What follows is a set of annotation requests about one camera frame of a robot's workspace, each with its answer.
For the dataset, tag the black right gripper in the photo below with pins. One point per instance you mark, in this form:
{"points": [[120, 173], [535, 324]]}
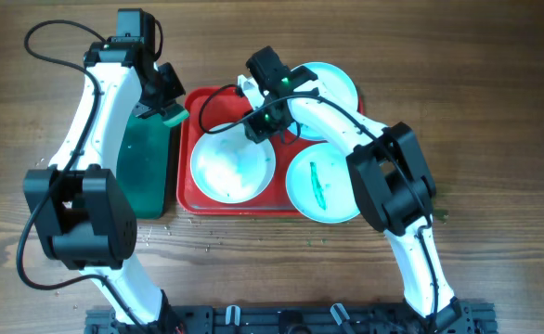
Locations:
{"points": [[257, 134]]}

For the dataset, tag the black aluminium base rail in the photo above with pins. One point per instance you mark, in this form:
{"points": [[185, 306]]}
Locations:
{"points": [[465, 317]]}

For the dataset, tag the black basin with green water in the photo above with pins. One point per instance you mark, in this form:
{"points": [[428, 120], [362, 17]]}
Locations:
{"points": [[147, 165]]}

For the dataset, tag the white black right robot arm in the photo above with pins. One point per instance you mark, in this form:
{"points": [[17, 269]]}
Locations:
{"points": [[392, 184]]}

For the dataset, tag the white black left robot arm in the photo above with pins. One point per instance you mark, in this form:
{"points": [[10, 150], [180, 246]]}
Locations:
{"points": [[78, 210]]}

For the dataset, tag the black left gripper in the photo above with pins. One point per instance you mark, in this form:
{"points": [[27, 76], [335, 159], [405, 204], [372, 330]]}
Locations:
{"points": [[174, 90]]}

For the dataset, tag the red plastic tray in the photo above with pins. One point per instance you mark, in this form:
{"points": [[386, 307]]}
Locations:
{"points": [[273, 201]]}

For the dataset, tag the white plate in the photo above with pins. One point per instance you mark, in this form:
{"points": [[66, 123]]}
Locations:
{"points": [[230, 168], [341, 86], [319, 186]]}

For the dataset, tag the green yellow scrub sponge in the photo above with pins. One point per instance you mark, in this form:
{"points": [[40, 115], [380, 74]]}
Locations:
{"points": [[174, 115]]}

